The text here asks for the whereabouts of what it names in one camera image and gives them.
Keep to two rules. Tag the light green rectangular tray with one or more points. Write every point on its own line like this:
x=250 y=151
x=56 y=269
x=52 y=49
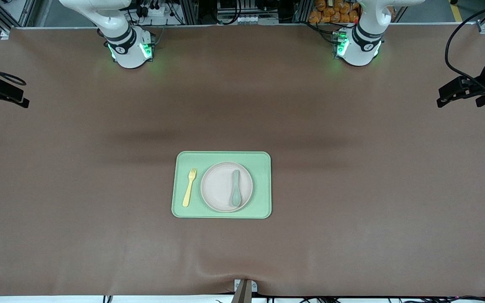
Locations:
x=263 y=185

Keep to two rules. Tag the white power strip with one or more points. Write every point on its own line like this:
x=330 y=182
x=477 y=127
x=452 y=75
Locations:
x=154 y=10

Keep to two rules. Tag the brown table cover cloth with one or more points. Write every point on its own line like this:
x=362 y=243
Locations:
x=78 y=210

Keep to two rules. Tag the white terminal block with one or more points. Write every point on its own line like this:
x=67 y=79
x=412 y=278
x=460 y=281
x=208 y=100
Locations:
x=242 y=19

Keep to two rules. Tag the aluminium frame post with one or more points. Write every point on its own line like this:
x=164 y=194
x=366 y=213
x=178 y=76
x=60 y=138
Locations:
x=303 y=11
x=190 y=12

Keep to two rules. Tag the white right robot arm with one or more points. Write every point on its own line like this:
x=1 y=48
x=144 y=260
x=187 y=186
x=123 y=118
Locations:
x=129 y=50

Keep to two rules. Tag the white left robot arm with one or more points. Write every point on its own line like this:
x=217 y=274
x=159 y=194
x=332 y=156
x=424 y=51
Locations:
x=360 y=46

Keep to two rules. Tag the yellow plastic fork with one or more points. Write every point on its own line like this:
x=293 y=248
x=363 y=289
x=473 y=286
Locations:
x=188 y=193

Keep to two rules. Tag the pale round plate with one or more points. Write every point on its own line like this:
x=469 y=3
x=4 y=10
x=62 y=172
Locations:
x=217 y=189

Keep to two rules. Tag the metal bracket with brown post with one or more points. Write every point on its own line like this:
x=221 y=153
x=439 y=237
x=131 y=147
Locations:
x=244 y=292

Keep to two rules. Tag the pile of orange packaged items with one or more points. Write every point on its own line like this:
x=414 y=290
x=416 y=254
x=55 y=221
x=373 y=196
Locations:
x=331 y=17

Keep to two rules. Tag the teal plastic spoon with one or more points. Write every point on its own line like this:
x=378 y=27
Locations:
x=236 y=198

